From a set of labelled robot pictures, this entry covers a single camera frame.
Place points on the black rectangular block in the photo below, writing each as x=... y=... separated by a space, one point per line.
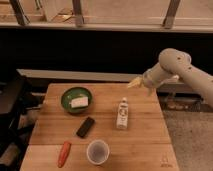
x=85 y=127

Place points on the orange carrot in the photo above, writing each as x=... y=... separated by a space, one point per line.
x=64 y=152

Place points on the white block in bowl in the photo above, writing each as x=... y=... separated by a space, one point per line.
x=79 y=102

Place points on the green bowl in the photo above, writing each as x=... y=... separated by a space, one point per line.
x=73 y=93

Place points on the white squeeze bottle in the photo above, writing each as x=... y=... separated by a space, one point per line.
x=122 y=114

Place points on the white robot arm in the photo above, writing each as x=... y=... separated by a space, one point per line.
x=173 y=62

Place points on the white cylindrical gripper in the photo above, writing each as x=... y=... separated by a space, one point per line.
x=153 y=78

